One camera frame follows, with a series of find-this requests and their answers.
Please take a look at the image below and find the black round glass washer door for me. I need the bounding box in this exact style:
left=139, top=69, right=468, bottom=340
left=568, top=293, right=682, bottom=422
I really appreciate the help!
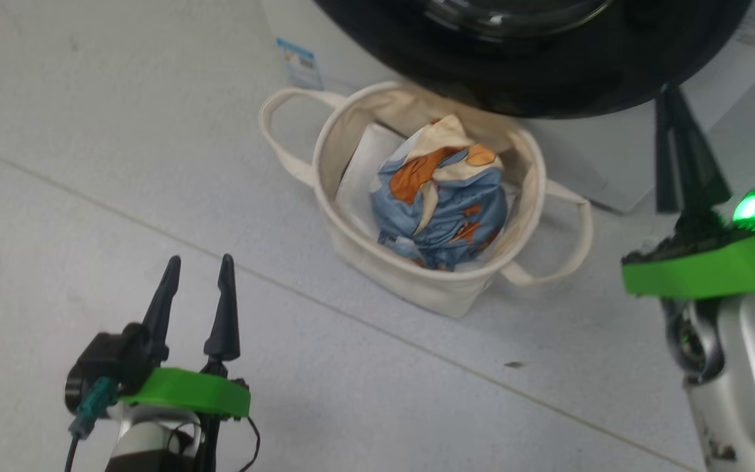
left=312, top=0, right=755, bottom=120

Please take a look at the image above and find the cream canvas laundry basket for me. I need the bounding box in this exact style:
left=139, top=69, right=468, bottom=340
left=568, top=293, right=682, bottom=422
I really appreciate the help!
left=258, top=81, right=594, bottom=319

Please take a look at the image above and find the white front-load washing machine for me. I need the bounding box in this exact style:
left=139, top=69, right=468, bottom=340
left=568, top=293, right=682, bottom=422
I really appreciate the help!
left=261, top=0, right=755, bottom=214

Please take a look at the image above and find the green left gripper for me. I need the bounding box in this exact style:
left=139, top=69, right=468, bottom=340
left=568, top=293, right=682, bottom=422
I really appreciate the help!
left=119, top=254, right=252, bottom=419

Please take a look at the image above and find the white folded basket liner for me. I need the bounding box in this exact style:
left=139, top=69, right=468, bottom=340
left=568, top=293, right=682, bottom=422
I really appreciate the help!
left=335, top=123, right=522, bottom=269

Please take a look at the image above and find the blue fox print garment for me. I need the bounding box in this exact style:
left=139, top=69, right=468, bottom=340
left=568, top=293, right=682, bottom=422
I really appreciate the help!
left=370, top=147, right=509, bottom=271

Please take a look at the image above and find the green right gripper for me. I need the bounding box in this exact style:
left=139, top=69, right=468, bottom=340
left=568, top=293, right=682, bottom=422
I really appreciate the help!
left=621, top=84, right=755, bottom=301

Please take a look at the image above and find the blue energy label sticker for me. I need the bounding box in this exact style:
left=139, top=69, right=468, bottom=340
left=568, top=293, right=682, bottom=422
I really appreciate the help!
left=276, top=37, right=324, bottom=91

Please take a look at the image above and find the teal plug left camera cable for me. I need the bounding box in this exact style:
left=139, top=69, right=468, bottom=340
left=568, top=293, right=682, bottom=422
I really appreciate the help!
left=63, top=377, right=118, bottom=472

